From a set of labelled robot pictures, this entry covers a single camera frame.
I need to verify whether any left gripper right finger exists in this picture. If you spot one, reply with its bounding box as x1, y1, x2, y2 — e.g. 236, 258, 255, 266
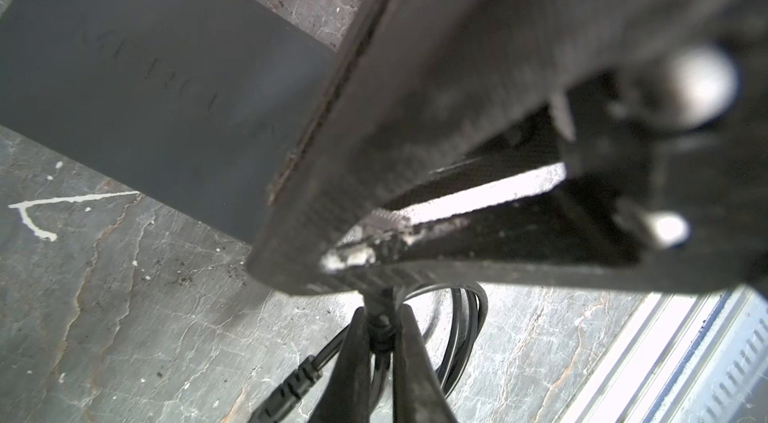
393, 304, 457, 423

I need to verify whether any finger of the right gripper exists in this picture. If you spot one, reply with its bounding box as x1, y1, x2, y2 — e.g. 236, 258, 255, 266
247, 0, 767, 295

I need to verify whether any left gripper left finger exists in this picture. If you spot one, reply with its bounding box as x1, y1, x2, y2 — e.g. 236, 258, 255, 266
309, 307, 371, 423

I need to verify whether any thick black cable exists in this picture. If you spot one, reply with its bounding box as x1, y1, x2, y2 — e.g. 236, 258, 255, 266
247, 281, 490, 423

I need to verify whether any black perforated box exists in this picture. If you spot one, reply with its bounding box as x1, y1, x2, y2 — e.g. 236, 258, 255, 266
1, 0, 335, 242

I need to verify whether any aluminium mounting rail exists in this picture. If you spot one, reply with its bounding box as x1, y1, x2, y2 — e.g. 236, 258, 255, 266
559, 287, 767, 422

